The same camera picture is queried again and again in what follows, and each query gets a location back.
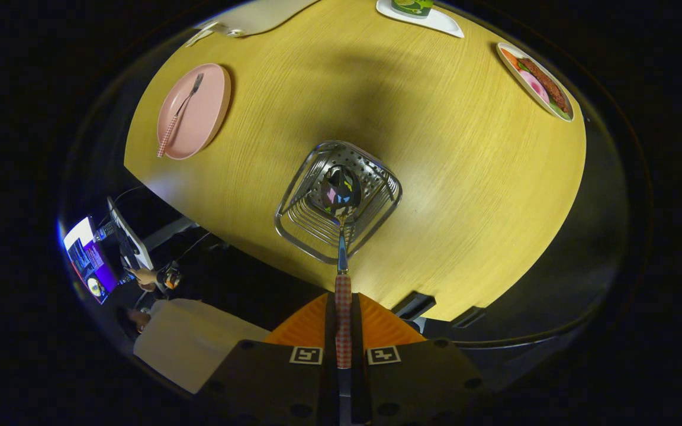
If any pink round food slice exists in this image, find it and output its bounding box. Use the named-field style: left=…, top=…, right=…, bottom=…
left=520, top=71, right=550, bottom=104

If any white divided dish of beans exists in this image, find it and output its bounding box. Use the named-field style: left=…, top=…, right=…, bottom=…
left=184, top=21, right=224, bottom=48

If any spoon with checked handle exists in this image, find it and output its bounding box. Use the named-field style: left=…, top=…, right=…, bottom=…
left=319, top=164, right=363, bottom=370

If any white-edged laptop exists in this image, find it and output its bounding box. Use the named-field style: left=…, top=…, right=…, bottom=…
left=107, top=197, right=154, bottom=271

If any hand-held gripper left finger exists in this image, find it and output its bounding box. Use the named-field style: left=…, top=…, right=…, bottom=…
left=196, top=292, right=340, bottom=426

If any black table bracket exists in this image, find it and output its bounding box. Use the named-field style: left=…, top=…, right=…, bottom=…
left=452, top=306, right=487, bottom=329
left=391, top=292, right=436, bottom=321

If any pink plate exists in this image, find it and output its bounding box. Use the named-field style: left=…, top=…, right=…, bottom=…
left=157, top=63, right=231, bottom=160

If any brown meat piece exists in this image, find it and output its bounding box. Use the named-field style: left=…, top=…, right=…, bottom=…
left=519, top=57, right=571, bottom=113

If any white food plate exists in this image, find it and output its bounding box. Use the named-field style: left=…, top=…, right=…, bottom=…
left=496, top=42, right=575, bottom=122

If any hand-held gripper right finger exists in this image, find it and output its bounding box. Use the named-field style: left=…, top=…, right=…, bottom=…
left=352, top=292, right=487, bottom=426

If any fork with checked handle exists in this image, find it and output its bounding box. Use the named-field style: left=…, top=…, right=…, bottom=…
left=157, top=73, right=204, bottom=158

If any green label drink bottle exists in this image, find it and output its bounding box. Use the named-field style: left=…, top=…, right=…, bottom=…
left=391, top=0, right=435, bottom=18

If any metal wire basket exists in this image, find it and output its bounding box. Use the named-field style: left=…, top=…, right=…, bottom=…
left=274, top=140, right=403, bottom=264

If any white coaster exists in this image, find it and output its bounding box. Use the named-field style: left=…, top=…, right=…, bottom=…
left=375, top=0, right=465, bottom=38

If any lit computer screen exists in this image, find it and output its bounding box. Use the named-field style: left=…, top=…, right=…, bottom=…
left=63, top=216, right=120, bottom=305

